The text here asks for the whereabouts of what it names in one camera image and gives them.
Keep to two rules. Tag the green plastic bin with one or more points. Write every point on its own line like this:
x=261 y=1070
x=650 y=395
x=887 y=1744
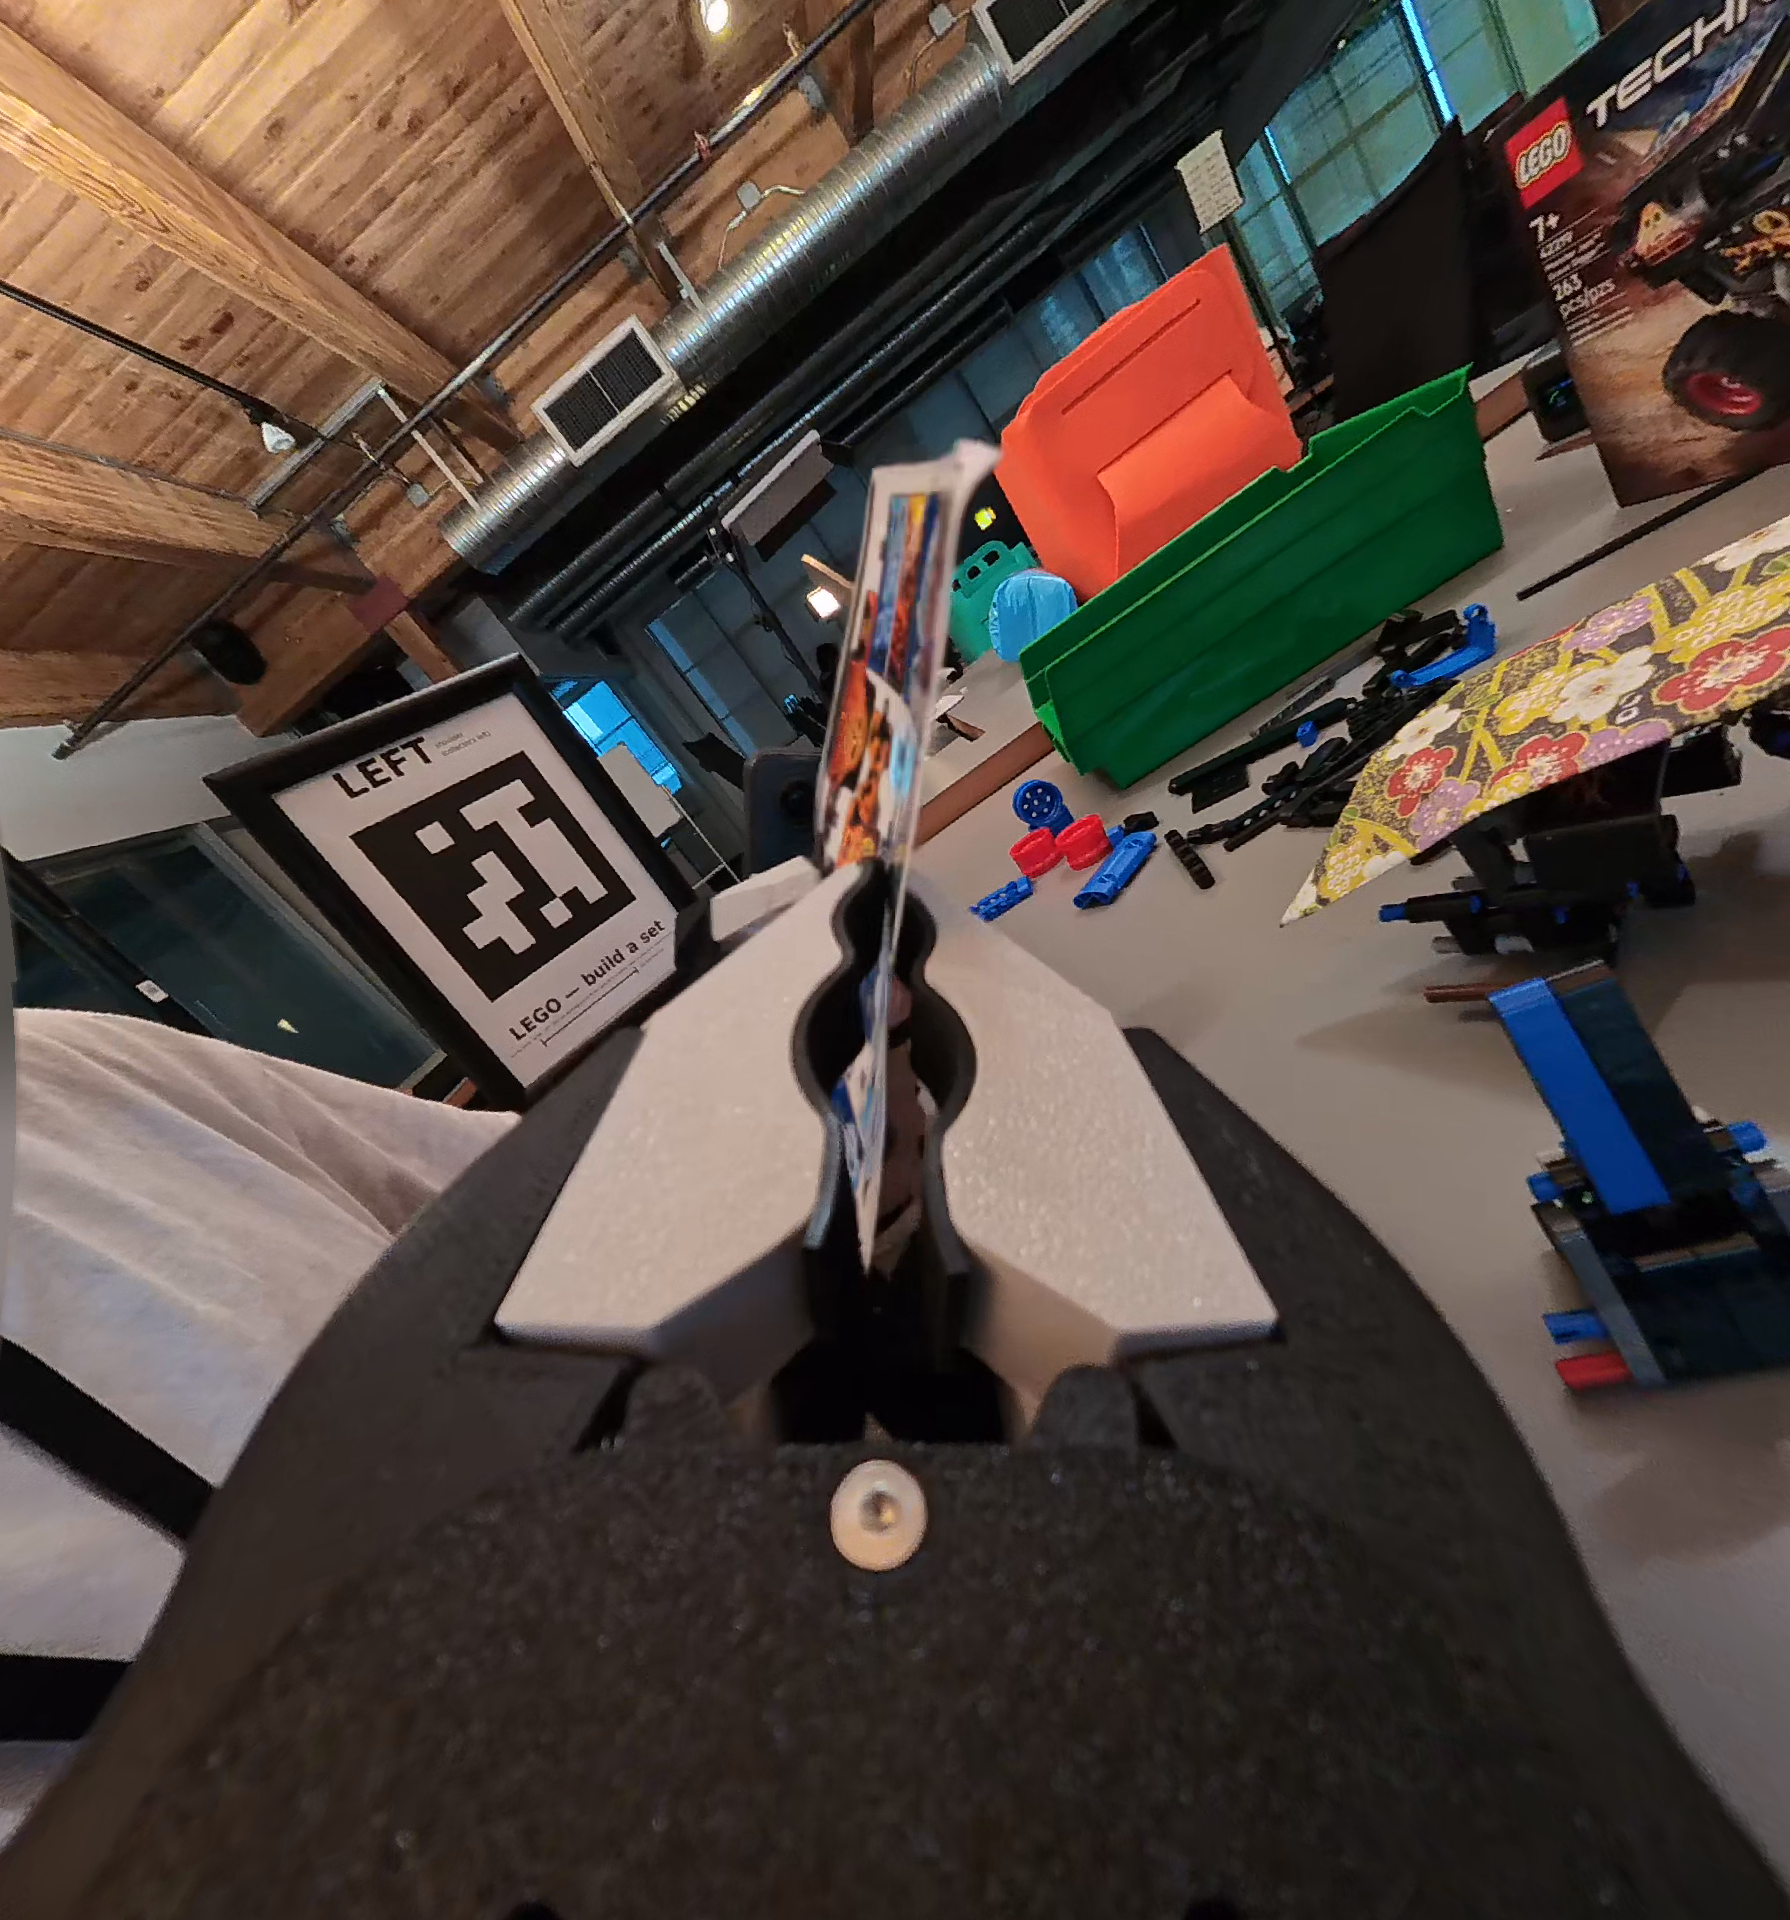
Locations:
x=1286 y=631

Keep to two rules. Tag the silver ventilation duct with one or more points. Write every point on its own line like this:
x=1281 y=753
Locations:
x=774 y=270

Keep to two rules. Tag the pile of black lego pieces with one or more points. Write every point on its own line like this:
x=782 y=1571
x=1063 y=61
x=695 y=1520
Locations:
x=1329 y=749

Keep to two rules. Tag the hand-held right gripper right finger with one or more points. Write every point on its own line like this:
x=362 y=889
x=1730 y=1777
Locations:
x=1105 y=1185

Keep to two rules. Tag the studio light panel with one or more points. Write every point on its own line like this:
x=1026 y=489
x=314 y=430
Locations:
x=774 y=489

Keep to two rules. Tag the red lego wheel hub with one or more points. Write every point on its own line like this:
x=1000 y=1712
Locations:
x=1035 y=855
x=1087 y=839

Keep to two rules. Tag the blue lego beam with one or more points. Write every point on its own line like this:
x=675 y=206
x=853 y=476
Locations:
x=1116 y=870

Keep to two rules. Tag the lego set box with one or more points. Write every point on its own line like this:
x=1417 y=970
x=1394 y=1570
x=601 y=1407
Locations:
x=1660 y=299

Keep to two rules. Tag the black chest harness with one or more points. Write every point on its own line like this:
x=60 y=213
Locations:
x=85 y=1446

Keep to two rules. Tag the small black device green display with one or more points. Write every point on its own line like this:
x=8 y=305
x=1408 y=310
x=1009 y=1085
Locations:
x=1558 y=398

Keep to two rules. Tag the dark monitor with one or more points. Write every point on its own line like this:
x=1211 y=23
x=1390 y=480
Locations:
x=1398 y=286

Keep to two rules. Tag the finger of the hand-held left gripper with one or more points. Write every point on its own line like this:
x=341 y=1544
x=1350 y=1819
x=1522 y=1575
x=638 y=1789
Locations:
x=760 y=904

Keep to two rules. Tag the floral patterned paper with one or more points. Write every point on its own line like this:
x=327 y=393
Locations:
x=1584 y=675

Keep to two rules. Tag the green plastic container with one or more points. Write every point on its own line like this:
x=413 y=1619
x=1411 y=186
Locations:
x=975 y=598

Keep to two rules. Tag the blue black lego subassembly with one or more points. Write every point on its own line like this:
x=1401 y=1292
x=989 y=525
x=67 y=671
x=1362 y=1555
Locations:
x=1674 y=1244

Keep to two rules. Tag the short black lego beam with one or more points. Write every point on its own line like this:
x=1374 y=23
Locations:
x=1191 y=862

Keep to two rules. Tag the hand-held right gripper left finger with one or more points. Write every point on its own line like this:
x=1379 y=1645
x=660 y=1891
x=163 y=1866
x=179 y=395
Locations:
x=656 y=1185

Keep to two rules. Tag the blue lego wheel hub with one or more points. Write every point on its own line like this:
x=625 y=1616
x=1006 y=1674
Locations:
x=1042 y=804

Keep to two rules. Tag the blue lego panel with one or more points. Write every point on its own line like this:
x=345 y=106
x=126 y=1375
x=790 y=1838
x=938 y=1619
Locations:
x=1451 y=650

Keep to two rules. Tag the colourful sticker sheet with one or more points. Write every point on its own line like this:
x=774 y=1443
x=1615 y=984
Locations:
x=887 y=675

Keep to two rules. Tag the light blue round object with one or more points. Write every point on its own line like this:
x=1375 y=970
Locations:
x=1038 y=613

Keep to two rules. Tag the white ceiling vent grille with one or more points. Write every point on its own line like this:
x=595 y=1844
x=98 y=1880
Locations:
x=605 y=386

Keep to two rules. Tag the black framed marker sign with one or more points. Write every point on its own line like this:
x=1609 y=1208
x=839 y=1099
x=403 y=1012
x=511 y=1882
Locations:
x=461 y=870

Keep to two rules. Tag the black lego vehicle chassis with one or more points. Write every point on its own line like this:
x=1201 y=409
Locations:
x=1571 y=877

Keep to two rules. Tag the hanging white paper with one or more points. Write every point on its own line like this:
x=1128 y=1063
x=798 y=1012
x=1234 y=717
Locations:
x=1208 y=181

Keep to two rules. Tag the orange plastic bin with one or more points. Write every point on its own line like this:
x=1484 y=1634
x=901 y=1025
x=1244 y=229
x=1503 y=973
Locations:
x=1134 y=376

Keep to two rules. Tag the small blue lego plate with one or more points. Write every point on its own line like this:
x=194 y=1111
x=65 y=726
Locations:
x=1003 y=897

